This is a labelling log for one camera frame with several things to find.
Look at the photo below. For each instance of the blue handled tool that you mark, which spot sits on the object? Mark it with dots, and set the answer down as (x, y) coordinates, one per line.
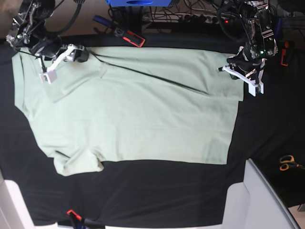
(102, 20)

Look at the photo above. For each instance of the blue box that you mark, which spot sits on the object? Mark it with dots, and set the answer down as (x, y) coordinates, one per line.
(145, 3)

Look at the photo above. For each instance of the red clamp bottom edge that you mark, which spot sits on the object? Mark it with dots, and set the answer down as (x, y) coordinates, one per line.
(73, 213)

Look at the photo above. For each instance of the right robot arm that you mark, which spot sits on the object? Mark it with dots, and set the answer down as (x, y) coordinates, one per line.
(28, 30)

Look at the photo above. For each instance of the black table cloth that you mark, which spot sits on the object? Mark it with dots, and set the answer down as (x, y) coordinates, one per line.
(159, 194)

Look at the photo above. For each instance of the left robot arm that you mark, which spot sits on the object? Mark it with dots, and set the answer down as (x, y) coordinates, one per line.
(259, 42)

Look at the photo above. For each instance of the red clamp right edge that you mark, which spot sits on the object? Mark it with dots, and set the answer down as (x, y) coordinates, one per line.
(287, 53)

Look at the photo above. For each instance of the white furniture left corner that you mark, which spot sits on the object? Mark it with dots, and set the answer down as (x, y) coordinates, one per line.
(13, 211)

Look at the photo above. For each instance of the orange handled scissors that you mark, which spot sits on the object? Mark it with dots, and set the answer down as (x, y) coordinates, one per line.
(288, 162)

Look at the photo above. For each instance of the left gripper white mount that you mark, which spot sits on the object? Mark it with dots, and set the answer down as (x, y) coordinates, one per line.
(249, 71)

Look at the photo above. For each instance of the white power strip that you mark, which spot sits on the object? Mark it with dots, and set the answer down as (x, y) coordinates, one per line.
(198, 18)

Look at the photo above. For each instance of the red black clamp top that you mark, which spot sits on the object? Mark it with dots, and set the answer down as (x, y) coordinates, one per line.
(130, 37)

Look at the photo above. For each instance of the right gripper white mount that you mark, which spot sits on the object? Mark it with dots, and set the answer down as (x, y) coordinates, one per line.
(51, 52)

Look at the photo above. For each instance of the light green T-shirt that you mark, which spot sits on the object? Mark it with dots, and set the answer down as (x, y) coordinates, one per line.
(126, 104)

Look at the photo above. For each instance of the grey white chair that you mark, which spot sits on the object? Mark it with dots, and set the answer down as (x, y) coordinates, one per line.
(254, 204)

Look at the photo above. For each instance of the red clamp edge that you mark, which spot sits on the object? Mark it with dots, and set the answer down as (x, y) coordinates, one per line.
(287, 53)
(73, 213)

